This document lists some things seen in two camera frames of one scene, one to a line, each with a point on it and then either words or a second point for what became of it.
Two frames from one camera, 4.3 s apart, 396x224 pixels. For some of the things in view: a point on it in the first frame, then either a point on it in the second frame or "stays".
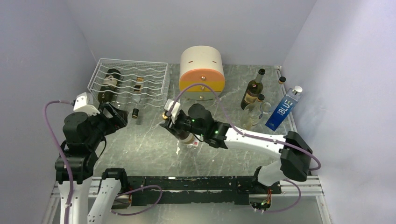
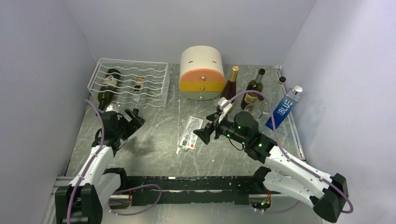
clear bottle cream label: [251, 115] stays
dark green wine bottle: [253, 89] stays
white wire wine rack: [137, 83] stays
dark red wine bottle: [185, 137] -> [229, 91]
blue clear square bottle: [284, 108] stays
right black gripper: [168, 125] -> [204, 133]
